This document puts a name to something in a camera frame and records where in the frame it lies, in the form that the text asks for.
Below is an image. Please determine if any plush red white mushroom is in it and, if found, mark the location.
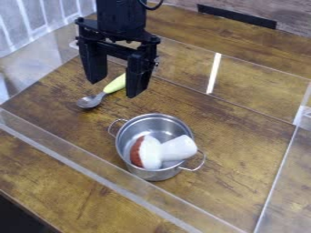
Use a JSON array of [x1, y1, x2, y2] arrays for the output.
[[129, 135, 197, 170]]

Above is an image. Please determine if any silver pot with handles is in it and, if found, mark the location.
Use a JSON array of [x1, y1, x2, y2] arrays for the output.
[[108, 113, 206, 181]]

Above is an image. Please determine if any spoon with yellow handle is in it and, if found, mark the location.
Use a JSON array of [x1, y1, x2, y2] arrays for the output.
[[76, 75, 125, 108]]

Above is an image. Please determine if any black strip on wall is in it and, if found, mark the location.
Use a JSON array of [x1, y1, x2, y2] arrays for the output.
[[196, 4, 277, 29]]

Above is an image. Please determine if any clear acrylic triangle stand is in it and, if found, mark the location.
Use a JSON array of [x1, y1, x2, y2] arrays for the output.
[[69, 41, 78, 50]]

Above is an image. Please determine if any black cable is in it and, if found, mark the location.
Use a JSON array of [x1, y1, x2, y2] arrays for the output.
[[137, 0, 165, 11]]

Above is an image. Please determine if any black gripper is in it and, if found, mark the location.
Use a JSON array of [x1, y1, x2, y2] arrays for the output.
[[74, 0, 161, 98]]

